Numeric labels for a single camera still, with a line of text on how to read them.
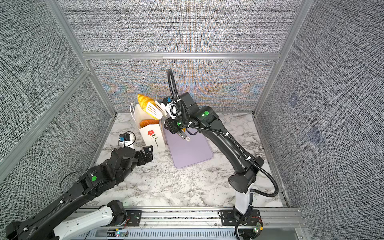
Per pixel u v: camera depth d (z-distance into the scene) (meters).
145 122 0.92
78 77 0.86
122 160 0.48
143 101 0.67
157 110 0.65
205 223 0.73
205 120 0.47
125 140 0.58
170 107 0.59
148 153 0.61
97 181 0.45
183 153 0.98
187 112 0.51
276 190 0.42
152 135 0.86
